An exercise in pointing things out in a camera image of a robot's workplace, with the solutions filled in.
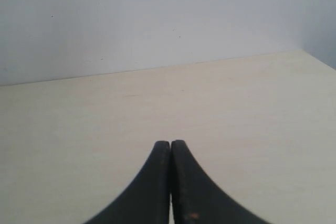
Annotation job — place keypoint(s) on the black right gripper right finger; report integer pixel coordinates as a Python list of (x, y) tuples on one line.
[(195, 197)]

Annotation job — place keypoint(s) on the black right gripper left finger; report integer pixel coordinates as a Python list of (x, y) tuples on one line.
[(147, 197)]

